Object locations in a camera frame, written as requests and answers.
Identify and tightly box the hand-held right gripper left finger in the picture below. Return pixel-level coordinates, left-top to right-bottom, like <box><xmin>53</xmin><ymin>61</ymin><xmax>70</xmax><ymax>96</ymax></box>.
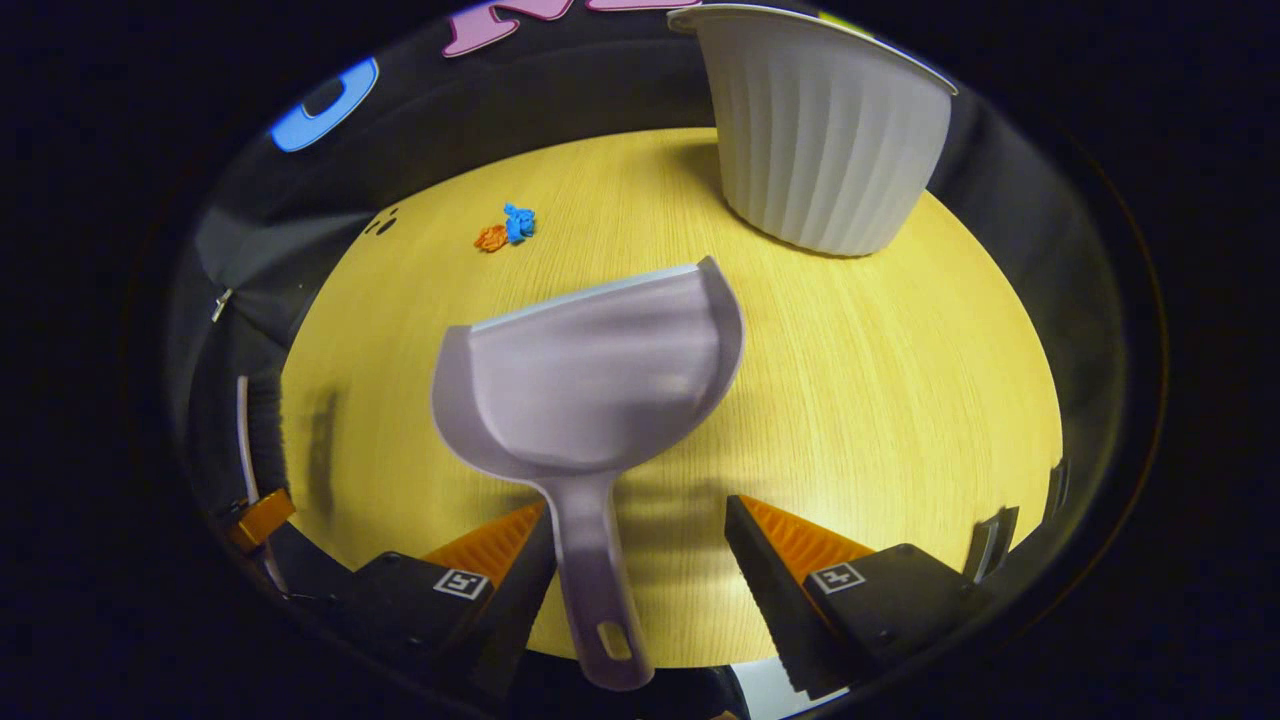
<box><xmin>340</xmin><ymin>500</ymin><xmax>558</xmax><ymax>701</ymax></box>

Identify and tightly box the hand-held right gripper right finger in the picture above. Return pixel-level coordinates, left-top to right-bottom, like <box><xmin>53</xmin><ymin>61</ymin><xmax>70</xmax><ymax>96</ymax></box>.
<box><xmin>725</xmin><ymin>493</ymin><xmax>991</xmax><ymax>701</ymax></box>

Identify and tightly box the small pink broom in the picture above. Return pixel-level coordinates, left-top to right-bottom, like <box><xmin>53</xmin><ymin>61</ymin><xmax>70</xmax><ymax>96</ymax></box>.
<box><xmin>235</xmin><ymin>372</ymin><xmax>289</xmax><ymax>506</ymax></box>

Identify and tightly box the pink dustpan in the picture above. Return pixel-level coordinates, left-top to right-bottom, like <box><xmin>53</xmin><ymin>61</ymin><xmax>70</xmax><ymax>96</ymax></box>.
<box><xmin>431</xmin><ymin>256</ymin><xmax>746</xmax><ymax>693</ymax></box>

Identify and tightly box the white ribbed garbage bin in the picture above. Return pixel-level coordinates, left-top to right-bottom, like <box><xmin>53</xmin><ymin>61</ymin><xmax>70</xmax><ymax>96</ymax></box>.
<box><xmin>667</xmin><ymin>3</ymin><xmax>959</xmax><ymax>258</ymax></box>

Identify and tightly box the wooden desktop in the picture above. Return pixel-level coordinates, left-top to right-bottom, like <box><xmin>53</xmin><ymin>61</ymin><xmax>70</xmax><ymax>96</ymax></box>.
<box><xmin>280</xmin><ymin>127</ymin><xmax>1064</xmax><ymax>669</ymax></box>

